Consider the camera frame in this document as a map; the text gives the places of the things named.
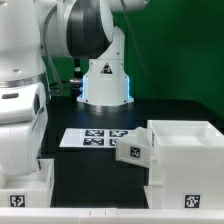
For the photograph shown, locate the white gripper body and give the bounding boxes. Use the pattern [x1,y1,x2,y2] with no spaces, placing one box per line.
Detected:
[0,107,48,176]

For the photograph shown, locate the white drawer with knob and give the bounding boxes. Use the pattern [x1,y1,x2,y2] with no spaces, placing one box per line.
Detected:
[0,159,55,208]

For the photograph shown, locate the white drawer without knob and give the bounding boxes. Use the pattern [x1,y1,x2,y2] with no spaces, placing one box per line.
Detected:
[115,127,151,168]

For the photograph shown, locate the white drawer cabinet box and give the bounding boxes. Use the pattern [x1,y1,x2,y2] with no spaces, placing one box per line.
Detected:
[145,120,224,210]

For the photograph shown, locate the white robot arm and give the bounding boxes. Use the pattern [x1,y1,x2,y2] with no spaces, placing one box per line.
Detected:
[0,0,114,176]

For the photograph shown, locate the fiducial marker sheet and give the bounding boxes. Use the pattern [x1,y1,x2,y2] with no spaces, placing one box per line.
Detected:
[59,128,131,148]

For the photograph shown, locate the black camera stand pole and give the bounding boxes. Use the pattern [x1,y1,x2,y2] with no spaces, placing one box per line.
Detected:
[69,59,83,101]

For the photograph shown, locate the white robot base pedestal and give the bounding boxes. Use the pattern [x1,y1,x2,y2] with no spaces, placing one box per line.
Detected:
[76,0,151,114]

